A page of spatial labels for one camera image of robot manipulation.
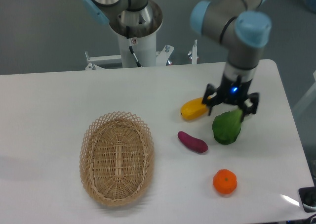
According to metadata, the black cable on pedestal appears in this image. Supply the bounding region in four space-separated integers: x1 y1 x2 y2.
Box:
125 25 143 68

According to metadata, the green bok choy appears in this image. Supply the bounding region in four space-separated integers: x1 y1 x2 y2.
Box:
212 109 242 145

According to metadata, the orange tangerine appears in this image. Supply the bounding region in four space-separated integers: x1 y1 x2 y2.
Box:
212 169 237 195

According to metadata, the purple sweet potato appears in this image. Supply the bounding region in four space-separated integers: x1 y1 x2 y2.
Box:
177 131 208 153

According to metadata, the woven wicker basket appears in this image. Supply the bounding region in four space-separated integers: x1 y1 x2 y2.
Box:
79 111 155 207

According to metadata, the yellow mango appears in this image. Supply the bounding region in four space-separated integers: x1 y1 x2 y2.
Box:
180 97 209 121

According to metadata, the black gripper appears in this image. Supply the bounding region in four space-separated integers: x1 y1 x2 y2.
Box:
202 75 260 122

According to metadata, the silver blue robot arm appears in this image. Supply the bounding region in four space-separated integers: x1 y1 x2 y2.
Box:
82 0 272 116

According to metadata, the white metal base frame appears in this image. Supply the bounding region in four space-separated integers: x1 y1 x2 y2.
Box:
84 39 199 71

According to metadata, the black device at table edge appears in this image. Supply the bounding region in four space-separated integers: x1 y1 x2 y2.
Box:
298 186 316 213

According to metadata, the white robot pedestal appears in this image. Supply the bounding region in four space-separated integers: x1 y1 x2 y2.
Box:
110 0 163 68

